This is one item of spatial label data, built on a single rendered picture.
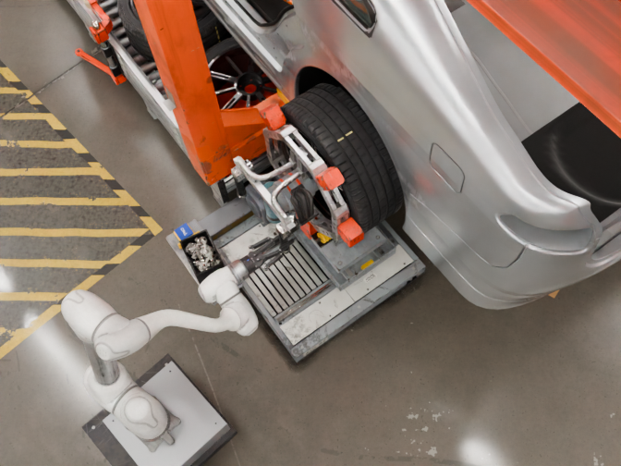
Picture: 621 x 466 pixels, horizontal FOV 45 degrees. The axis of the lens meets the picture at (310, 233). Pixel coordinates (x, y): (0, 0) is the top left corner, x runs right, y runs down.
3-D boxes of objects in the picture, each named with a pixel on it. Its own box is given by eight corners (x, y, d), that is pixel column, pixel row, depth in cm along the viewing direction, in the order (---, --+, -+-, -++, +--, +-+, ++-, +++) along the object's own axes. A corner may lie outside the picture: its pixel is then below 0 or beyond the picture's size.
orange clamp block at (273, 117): (288, 122, 315) (278, 104, 311) (273, 131, 313) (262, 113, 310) (283, 121, 321) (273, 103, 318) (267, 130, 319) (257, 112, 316)
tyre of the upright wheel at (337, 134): (426, 220, 314) (357, 79, 292) (381, 251, 308) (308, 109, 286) (359, 201, 374) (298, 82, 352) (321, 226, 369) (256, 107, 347)
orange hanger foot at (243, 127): (322, 117, 381) (319, 74, 350) (236, 171, 369) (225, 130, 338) (302, 96, 388) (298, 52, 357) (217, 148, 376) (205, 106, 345)
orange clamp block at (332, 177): (338, 181, 302) (346, 180, 294) (322, 191, 301) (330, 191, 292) (329, 166, 301) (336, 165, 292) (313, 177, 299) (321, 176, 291)
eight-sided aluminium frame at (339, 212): (349, 249, 341) (349, 190, 292) (337, 257, 339) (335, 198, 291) (281, 167, 362) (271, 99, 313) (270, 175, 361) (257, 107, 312)
